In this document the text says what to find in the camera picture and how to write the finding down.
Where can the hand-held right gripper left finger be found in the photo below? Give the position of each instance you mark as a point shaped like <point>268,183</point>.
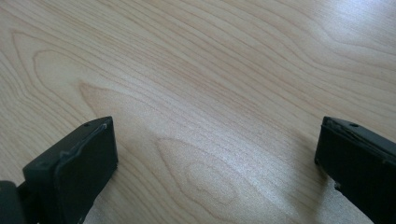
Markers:
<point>77,168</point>

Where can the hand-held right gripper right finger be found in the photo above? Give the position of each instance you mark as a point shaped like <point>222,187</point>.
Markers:
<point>358,161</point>

